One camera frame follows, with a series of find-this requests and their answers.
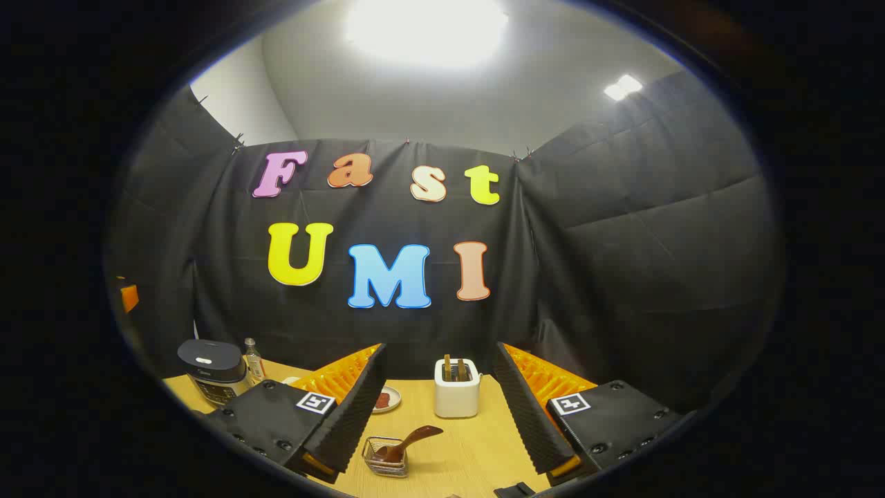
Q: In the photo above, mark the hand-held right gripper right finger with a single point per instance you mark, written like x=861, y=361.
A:
x=529, y=415

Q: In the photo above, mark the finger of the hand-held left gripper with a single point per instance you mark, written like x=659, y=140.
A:
x=128, y=297

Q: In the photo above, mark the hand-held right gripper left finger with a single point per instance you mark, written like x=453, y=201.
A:
x=352, y=422

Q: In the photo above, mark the brown wooden spoon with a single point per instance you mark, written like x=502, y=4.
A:
x=401, y=446

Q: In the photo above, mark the dark grey rice cooker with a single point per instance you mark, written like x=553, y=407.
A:
x=207, y=373

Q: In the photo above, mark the red meat piece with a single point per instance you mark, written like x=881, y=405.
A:
x=382, y=400

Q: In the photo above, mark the round white plate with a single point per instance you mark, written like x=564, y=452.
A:
x=394, y=398

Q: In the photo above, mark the white toaster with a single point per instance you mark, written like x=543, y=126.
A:
x=456, y=398

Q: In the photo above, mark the small clear bottle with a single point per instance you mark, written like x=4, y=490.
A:
x=254, y=363

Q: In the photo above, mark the small ceiling light panel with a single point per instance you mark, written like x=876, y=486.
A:
x=622, y=88

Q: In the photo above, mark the large ceiling light panel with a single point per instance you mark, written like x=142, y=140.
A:
x=425, y=31

